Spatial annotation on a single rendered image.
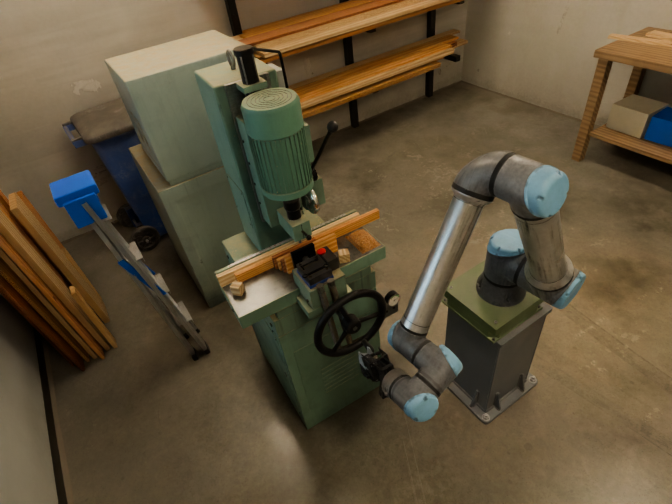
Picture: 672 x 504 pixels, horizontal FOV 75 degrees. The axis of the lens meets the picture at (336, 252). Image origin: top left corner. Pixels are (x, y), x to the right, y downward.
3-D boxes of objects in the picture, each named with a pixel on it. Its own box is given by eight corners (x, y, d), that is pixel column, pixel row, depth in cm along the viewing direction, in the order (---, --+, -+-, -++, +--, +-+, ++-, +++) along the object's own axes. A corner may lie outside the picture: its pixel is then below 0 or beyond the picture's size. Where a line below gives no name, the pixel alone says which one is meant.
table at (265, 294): (252, 348, 144) (248, 337, 140) (222, 293, 165) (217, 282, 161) (401, 270, 163) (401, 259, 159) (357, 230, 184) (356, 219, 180)
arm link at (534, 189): (544, 261, 166) (516, 136, 108) (589, 284, 155) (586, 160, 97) (519, 292, 165) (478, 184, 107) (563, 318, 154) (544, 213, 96)
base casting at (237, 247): (277, 338, 162) (272, 323, 156) (225, 256, 201) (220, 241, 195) (377, 286, 176) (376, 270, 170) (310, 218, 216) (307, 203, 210)
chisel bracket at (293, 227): (296, 246, 158) (292, 227, 152) (280, 227, 168) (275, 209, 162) (314, 238, 160) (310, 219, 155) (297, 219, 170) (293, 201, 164)
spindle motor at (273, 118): (275, 209, 140) (252, 116, 120) (254, 186, 152) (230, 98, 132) (323, 189, 146) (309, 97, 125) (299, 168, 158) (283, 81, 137)
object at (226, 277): (221, 287, 158) (217, 278, 155) (219, 284, 160) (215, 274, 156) (360, 223, 178) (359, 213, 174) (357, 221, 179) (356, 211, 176)
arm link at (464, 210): (463, 134, 113) (377, 345, 138) (505, 150, 105) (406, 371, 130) (485, 140, 121) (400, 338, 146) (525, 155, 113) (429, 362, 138)
